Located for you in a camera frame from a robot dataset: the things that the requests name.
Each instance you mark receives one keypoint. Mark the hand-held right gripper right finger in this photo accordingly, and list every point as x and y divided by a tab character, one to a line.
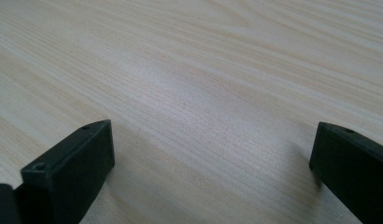
354	168

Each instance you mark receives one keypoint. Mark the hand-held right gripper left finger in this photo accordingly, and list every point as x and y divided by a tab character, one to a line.
71	174

